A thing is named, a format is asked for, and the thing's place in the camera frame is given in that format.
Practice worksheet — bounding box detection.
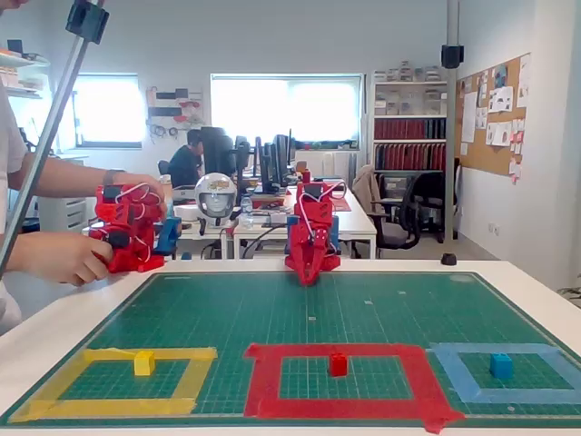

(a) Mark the red leader robot arm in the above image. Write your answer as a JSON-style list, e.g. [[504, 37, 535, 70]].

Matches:
[[88, 181, 167, 274]]

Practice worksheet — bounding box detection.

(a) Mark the man's right forearm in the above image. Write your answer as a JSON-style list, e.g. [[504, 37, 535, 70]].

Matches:
[[0, 229, 46, 278]]

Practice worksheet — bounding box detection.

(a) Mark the man's left forearm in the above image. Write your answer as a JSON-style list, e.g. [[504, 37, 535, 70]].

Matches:
[[8, 152, 110, 199]]

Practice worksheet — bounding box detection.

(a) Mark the red tape square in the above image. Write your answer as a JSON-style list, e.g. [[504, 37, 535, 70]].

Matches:
[[243, 343, 467, 435]]

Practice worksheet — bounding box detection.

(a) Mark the yellow toy brick cube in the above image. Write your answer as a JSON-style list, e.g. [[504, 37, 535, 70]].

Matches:
[[133, 350, 156, 377]]

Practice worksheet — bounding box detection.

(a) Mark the blue toy brick cube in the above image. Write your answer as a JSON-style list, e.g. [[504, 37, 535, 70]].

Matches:
[[488, 352, 514, 381]]

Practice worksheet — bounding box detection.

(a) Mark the blue tape square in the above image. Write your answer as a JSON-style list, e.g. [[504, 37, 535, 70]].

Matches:
[[426, 342, 581, 405]]

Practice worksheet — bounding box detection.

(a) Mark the yellow tape square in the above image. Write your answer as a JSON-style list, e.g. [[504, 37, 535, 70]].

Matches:
[[7, 347, 218, 423]]

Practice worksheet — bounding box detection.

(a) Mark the man's left hand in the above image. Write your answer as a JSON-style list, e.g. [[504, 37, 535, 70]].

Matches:
[[122, 174, 168, 220]]

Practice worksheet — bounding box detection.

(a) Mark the man's right hand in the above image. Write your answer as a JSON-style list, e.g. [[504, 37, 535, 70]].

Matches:
[[40, 231, 114, 287]]

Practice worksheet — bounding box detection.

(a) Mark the white office desk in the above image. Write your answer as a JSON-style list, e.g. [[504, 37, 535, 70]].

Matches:
[[172, 181, 378, 260]]

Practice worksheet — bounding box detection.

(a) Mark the clear water bottle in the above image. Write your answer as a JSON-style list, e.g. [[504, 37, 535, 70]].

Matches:
[[239, 195, 255, 231]]

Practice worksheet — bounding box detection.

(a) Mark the beige jacket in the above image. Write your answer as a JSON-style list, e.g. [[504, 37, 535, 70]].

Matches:
[[352, 165, 382, 214]]

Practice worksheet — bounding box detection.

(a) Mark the black computer monitor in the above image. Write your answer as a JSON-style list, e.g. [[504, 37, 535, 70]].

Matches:
[[271, 129, 296, 187], [253, 135, 273, 194]]

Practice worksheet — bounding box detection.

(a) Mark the black office chair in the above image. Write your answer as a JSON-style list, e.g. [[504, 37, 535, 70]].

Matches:
[[369, 170, 448, 260]]

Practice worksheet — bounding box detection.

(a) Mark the green cutting mat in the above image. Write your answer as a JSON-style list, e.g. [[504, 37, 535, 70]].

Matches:
[[0, 271, 581, 429]]

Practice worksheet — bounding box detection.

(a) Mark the white helmet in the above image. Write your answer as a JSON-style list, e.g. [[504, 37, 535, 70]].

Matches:
[[194, 173, 236, 228]]

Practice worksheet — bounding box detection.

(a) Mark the tall black chair back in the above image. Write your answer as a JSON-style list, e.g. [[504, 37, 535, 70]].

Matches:
[[199, 126, 237, 183]]

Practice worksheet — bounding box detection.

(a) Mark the wide bright window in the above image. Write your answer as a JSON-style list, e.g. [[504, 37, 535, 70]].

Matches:
[[211, 74, 364, 146]]

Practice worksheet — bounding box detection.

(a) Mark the seated person in dark shirt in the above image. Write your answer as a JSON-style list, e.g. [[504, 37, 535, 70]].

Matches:
[[167, 129, 205, 190]]

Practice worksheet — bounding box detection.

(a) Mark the white bookshelf with binders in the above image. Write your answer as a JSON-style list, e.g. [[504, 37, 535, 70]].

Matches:
[[370, 67, 450, 173]]

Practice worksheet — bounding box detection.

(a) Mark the vertical metal pole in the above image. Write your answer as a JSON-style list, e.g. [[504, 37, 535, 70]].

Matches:
[[444, 0, 460, 244]]

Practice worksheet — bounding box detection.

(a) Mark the cork pin board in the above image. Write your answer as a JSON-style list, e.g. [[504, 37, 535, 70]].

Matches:
[[455, 53, 532, 179]]

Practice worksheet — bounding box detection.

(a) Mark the small bright window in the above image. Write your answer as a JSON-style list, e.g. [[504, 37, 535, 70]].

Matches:
[[58, 74, 142, 149]]

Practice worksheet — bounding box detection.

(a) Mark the black pole clamp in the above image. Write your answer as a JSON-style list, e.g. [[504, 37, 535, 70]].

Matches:
[[440, 44, 465, 70], [65, 0, 111, 45]]

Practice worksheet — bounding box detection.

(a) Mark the white drawer unit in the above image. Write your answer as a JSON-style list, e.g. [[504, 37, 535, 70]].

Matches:
[[38, 195, 88, 237]]

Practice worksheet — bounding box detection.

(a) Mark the green potted plant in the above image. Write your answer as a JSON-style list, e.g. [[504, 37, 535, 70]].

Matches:
[[556, 284, 581, 311]]

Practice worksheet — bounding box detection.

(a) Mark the slanted metal pole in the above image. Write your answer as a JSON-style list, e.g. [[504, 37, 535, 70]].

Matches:
[[0, 0, 108, 278]]

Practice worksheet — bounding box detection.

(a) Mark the man in white polo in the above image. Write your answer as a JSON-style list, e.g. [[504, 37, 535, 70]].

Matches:
[[0, 0, 29, 337]]

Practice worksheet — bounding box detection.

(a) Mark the white servo cable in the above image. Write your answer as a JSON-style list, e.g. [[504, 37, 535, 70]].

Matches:
[[300, 181, 347, 246]]

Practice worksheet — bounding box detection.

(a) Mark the wall tool board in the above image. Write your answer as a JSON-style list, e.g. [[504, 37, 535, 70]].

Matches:
[[145, 85, 205, 143]]

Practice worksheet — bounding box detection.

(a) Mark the white wall shelf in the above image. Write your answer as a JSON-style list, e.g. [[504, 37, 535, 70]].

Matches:
[[0, 40, 51, 99]]

